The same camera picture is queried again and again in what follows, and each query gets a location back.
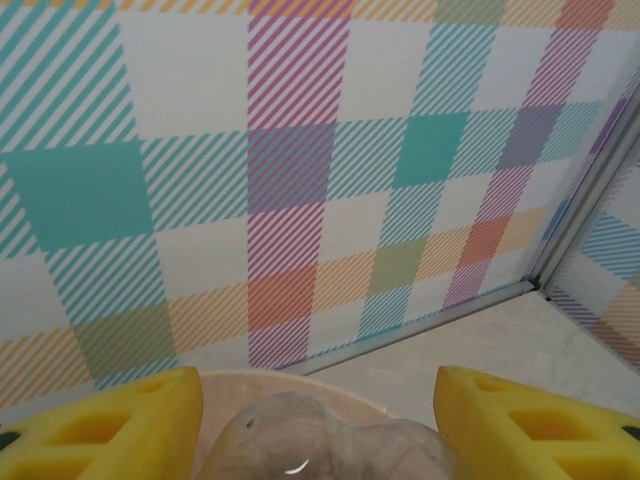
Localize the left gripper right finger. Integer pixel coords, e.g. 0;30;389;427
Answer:
433;364;640;480

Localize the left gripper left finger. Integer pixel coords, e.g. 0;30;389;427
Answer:
0;366;204;480

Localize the red label bottle orange cap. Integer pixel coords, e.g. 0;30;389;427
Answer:
199;392;471;480

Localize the beige round bin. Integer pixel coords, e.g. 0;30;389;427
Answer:
194;368;441;480

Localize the aluminium frame post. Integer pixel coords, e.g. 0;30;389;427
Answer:
528;64;640;297

